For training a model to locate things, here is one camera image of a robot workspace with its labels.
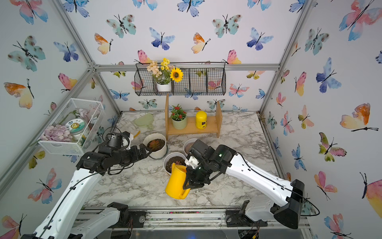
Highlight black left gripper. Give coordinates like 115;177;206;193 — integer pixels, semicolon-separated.
113;144;153;166

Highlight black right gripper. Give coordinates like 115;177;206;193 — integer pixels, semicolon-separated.
180;162;213;190

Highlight yellow watering can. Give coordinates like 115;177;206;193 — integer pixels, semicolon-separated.
165;163;190;200

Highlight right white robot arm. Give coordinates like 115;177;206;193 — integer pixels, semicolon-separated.
184;139;308;230

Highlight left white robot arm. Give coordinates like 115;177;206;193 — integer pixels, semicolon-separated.
21;144;152;239

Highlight red orange succulent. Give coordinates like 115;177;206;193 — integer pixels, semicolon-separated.
148;139;162;151

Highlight white pot with green succulent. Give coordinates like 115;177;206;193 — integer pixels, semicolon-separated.
183;138;198;155

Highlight white faceted plant pot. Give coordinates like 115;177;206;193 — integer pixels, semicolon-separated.
143;133;167;159

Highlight white round front pot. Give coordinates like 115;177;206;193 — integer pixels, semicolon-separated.
163;152;186;175

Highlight wooden desktop shelf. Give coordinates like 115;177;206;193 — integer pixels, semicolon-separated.
165;94;222;140

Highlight yellow plastic bottle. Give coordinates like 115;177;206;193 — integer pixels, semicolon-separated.
196;111;208;129

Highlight green pot red flowers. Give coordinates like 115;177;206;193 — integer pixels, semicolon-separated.
170;104;188;130

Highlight round green labelled tin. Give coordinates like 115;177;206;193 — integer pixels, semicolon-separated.
65;118;86;134

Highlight white pot artificial flowers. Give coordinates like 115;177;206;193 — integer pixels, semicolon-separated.
146;58;184;93

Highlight pink stones bag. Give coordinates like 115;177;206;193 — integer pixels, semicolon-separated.
40;124;73;142

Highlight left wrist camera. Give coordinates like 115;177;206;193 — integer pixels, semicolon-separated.
106;131;132;150

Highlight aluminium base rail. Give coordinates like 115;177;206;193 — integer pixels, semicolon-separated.
77;206;311;231

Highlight white mesh wall basket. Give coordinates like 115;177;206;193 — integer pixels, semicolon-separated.
37;98;104;155

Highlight black wire wall basket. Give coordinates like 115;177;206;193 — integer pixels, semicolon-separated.
132;62;226;97

